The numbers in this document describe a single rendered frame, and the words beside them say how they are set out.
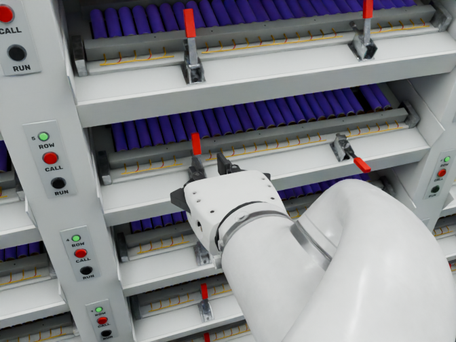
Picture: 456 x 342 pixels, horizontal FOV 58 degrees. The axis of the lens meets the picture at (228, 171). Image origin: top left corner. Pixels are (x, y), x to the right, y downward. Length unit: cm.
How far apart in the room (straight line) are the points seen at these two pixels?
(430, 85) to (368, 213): 61
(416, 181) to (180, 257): 50
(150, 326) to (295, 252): 67
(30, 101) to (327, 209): 39
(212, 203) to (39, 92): 25
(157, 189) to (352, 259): 49
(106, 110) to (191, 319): 55
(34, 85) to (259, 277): 36
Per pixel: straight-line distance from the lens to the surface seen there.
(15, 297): 84
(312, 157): 76
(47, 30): 53
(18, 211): 70
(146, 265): 82
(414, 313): 24
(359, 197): 29
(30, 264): 83
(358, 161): 73
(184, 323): 96
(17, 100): 56
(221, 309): 97
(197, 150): 65
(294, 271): 32
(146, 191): 68
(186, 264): 81
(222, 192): 46
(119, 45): 60
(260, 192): 45
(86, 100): 57
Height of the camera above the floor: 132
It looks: 37 degrees down
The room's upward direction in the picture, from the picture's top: straight up
